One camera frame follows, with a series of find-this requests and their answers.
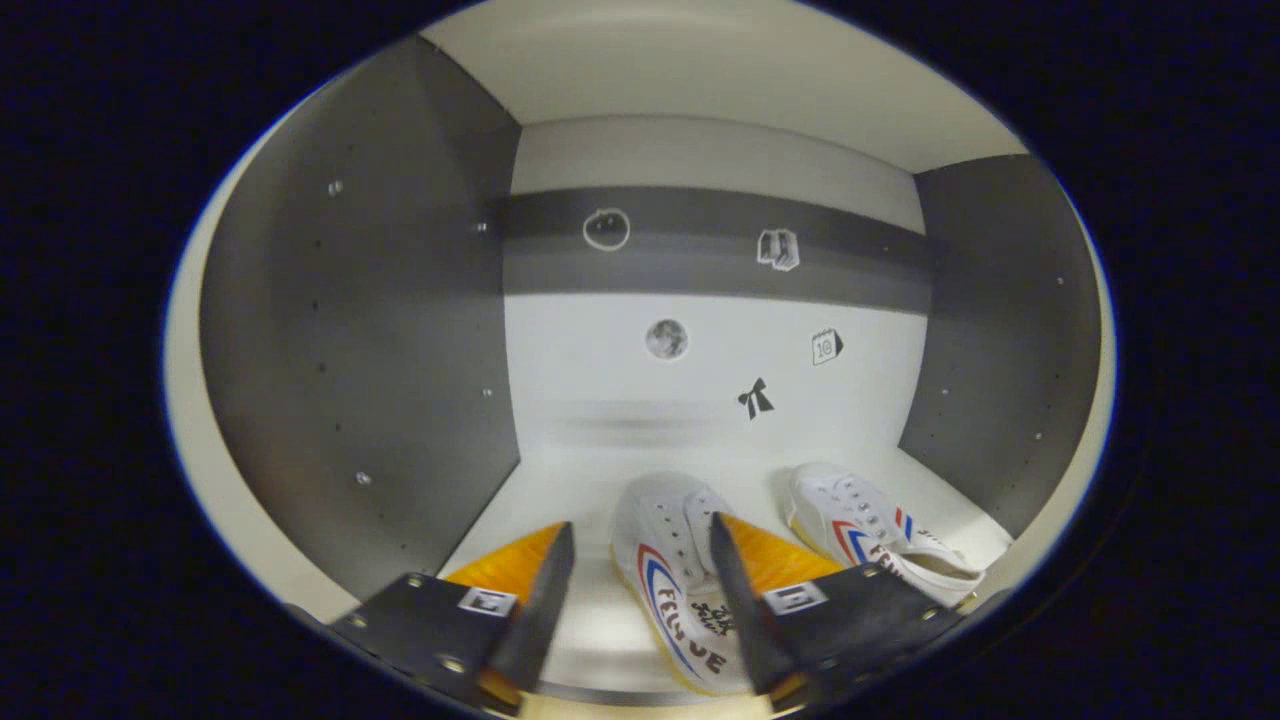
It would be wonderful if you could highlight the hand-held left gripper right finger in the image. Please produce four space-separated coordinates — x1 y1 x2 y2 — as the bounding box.
708 512 966 709

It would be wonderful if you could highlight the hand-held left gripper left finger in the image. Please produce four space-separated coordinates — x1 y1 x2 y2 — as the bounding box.
330 520 578 713

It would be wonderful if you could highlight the white striped canvas shoe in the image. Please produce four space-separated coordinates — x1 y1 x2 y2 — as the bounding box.
610 472 761 696
785 462 986 608

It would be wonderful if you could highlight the white and grey shoe cabinet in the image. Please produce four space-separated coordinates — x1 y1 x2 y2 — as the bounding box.
200 0 1106 706

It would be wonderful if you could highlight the white cabinet door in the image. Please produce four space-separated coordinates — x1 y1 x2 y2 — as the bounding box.
163 120 361 626
975 240 1118 611

